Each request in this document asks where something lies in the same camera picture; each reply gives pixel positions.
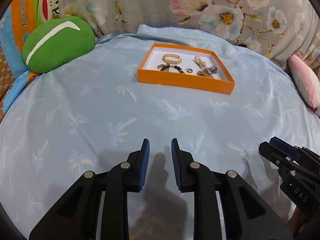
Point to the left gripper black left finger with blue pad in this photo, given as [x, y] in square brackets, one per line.
[95, 206]

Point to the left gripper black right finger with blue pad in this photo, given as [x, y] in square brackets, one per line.
[224, 201]

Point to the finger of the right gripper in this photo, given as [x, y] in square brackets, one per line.
[278, 157]
[284, 146]

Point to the pink pillow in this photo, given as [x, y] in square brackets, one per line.
[306, 81]

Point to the light blue palm bedsheet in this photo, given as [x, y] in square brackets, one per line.
[92, 112]

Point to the orange shallow cardboard box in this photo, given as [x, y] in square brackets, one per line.
[200, 69]

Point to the grey floral blanket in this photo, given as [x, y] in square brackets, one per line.
[276, 29]

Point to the gold braided bangle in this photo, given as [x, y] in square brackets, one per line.
[172, 58]

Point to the green plush cushion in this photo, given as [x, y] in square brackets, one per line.
[57, 42]

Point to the colourful cartoon monkey pillow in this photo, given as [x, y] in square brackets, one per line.
[19, 20]

